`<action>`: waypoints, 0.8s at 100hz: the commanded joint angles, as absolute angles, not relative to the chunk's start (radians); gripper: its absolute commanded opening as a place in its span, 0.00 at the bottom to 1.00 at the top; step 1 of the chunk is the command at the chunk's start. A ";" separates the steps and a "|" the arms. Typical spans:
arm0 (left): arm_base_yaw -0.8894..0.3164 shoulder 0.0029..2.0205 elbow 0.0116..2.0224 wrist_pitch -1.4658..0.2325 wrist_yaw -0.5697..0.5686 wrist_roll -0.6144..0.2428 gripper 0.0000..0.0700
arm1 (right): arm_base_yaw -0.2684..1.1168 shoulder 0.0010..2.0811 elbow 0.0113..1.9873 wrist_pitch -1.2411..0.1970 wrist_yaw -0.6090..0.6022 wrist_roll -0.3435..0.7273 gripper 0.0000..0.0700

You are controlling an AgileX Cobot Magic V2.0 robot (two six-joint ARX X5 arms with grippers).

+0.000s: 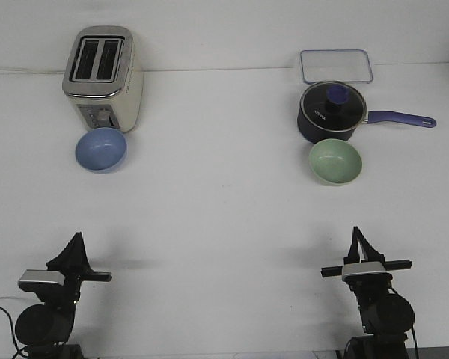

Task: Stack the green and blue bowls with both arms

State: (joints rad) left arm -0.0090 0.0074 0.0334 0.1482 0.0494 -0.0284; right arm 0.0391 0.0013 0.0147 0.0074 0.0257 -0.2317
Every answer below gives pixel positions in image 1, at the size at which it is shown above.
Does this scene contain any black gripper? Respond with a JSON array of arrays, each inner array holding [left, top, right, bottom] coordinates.
[[320, 226, 412, 292], [37, 232, 112, 304]]

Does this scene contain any green bowl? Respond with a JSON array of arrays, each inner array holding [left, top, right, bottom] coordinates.
[[308, 139, 363, 186]]

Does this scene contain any blue bowl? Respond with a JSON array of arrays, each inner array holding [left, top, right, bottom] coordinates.
[[74, 127, 128, 174]]

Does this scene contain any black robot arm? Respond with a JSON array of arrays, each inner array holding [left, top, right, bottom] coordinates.
[[14, 232, 112, 358], [320, 226, 416, 358]]

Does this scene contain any dark blue saucepan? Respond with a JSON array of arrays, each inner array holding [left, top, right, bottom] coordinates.
[[296, 97, 436, 144]]

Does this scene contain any glass pot lid blue knob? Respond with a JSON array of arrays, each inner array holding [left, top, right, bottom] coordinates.
[[301, 81, 367, 132]]

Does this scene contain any cream and chrome toaster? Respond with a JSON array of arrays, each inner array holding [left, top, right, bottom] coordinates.
[[62, 25, 144, 133]]

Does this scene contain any clear container blue rim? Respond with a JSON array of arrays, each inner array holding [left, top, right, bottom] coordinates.
[[299, 49, 373, 85]]

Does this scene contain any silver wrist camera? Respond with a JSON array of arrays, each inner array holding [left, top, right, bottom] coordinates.
[[18, 269, 65, 290], [341, 262, 387, 282]]

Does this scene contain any black cable at left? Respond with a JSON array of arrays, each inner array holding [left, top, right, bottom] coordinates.
[[0, 301, 28, 359]]

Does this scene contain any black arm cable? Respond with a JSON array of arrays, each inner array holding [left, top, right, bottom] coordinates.
[[388, 286, 421, 359]]

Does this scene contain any white toaster power cord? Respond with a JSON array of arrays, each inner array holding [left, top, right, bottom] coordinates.
[[0, 66, 67, 74]]

